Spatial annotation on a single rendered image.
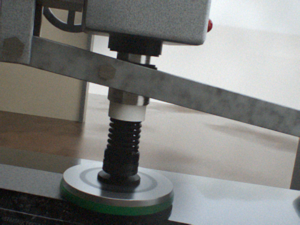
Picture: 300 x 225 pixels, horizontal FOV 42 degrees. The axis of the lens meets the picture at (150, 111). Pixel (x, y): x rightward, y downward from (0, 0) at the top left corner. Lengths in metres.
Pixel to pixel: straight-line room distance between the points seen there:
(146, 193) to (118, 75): 0.22
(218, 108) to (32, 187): 0.38
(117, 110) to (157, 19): 0.19
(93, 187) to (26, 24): 0.30
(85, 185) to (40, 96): 5.17
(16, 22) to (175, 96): 0.29
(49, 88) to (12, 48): 5.19
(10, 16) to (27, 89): 5.29
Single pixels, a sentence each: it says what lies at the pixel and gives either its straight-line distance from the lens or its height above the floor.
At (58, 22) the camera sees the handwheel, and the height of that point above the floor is 1.12.
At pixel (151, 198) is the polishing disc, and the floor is 0.84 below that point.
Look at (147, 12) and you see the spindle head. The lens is 0.63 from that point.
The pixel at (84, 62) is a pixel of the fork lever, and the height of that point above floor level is 1.05.
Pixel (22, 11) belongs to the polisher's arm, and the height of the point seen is 1.12.
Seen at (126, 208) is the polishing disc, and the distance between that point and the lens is 0.68.
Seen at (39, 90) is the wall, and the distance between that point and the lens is 5.87.
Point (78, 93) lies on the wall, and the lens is 5.72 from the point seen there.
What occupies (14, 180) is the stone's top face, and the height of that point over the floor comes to 0.80.
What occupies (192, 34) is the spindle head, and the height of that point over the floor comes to 1.12.
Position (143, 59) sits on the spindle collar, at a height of 1.07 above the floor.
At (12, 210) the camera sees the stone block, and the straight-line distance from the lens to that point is 0.76.
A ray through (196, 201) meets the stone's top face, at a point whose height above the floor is 0.80.
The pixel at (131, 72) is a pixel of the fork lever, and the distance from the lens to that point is 0.68.
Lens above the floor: 1.08
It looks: 8 degrees down
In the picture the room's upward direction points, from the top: 8 degrees clockwise
